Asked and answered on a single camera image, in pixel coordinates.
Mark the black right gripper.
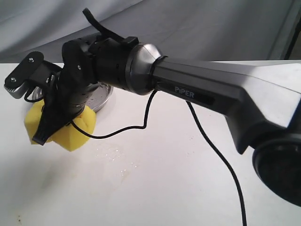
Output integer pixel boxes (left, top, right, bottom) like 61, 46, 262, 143
32, 37, 139, 145

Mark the yellow sponge block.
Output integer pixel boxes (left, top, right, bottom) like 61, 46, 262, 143
24, 100, 96, 152

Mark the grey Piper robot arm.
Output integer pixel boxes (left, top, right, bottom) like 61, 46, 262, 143
33, 36, 301, 206

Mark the amber liquid spill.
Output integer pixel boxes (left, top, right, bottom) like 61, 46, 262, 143
95, 146, 140, 178

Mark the round steel dish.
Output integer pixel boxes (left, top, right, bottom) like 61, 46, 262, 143
32, 83, 114, 113

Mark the grey backdrop cloth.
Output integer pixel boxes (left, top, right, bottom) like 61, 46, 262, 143
0, 0, 301, 63

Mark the black stand pole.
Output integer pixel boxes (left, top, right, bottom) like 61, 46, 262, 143
283, 14, 301, 60

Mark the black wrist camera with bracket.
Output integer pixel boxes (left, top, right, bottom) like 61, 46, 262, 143
4, 51, 62, 99

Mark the black velcro strap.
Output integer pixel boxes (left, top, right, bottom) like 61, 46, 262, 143
82, 8, 124, 42

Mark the black camera cable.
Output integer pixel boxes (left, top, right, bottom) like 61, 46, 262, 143
23, 89, 247, 226

